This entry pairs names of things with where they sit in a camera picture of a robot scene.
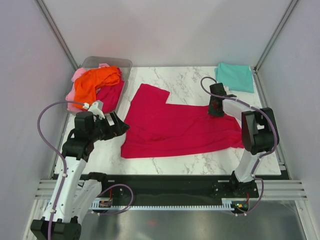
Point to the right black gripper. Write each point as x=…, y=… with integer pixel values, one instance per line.
x=211, y=112

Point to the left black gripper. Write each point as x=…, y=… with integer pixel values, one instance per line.
x=119, y=128

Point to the crimson red t shirt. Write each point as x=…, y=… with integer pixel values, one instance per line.
x=160, y=129

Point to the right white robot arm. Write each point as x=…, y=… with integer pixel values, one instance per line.
x=259, y=136

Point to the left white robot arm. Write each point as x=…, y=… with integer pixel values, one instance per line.
x=62, y=219

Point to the magenta t shirt in bin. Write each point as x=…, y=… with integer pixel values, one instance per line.
x=110, y=95

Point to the folded teal t shirt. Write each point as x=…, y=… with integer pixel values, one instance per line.
x=235, y=77

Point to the orange t shirt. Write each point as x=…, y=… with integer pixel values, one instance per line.
x=90, y=81

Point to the light pink t shirt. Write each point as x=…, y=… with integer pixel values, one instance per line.
x=71, y=95

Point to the grey plastic bin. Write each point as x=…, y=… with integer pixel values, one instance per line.
x=125, y=65

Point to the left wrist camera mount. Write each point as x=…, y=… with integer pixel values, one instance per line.
x=95, y=108

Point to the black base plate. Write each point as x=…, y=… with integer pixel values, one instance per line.
x=171, y=190

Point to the white slotted cable duct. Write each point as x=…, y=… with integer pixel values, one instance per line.
x=226, y=205

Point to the right aluminium frame post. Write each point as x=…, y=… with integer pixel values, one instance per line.
x=276, y=33

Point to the aluminium frame post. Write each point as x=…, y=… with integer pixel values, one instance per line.
x=276, y=33
x=56, y=32

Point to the left aluminium frame post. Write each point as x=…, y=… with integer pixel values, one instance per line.
x=56, y=32

